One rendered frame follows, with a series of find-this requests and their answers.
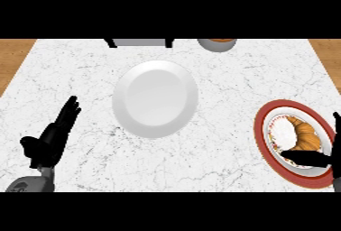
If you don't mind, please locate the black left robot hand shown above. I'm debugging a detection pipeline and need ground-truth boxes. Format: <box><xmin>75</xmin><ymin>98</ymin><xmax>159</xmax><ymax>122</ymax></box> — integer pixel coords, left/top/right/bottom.
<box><xmin>20</xmin><ymin>95</ymin><xmax>83</xmax><ymax>170</ymax></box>

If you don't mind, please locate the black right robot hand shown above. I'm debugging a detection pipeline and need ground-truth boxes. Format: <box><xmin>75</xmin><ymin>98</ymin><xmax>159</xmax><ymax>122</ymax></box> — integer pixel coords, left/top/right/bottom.
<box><xmin>280</xmin><ymin>111</ymin><xmax>341</xmax><ymax>170</ymax></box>

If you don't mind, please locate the golden brown croissant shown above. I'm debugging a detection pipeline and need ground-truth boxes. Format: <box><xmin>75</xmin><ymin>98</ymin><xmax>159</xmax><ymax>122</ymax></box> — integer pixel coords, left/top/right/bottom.
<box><xmin>286</xmin><ymin>115</ymin><xmax>323</xmax><ymax>152</ymax></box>

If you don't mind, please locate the white patterned-rim plate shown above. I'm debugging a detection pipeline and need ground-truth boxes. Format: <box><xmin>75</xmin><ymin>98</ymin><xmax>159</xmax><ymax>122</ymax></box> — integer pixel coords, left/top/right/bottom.
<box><xmin>263</xmin><ymin>113</ymin><xmax>334</xmax><ymax>178</ymax></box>

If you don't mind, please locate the large white oval plate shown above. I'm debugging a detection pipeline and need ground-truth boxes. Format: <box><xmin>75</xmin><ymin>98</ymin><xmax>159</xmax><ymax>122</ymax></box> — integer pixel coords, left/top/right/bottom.
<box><xmin>111</xmin><ymin>60</ymin><xmax>200</xmax><ymax>140</ymax></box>

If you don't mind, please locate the red round placemat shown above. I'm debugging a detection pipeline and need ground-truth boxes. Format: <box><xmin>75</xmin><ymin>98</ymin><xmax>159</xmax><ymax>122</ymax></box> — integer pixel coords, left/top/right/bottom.
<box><xmin>253</xmin><ymin>98</ymin><xmax>337</xmax><ymax>190</ymax></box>

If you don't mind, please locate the grey cup with brown contents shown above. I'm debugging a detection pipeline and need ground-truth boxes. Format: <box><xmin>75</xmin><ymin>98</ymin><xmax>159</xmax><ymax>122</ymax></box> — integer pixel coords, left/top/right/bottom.
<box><xmin>197</xmin><ymin>39</ymin><xmax>240</xmax><ymax>53</ymax></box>

